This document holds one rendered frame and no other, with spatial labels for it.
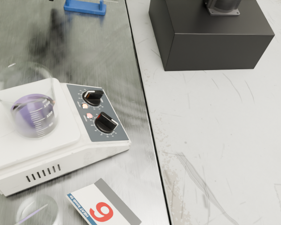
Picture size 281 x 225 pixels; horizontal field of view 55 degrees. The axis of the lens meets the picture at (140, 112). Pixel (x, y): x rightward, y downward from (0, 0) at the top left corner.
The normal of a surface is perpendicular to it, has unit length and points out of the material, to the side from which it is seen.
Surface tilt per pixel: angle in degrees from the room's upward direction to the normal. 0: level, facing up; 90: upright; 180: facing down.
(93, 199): 40
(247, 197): 0
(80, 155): 90
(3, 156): 0
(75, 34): 0
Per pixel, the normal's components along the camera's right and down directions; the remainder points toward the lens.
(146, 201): 0.11, -0.58
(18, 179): 0.44, 0.75
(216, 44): 0.15, 0.81
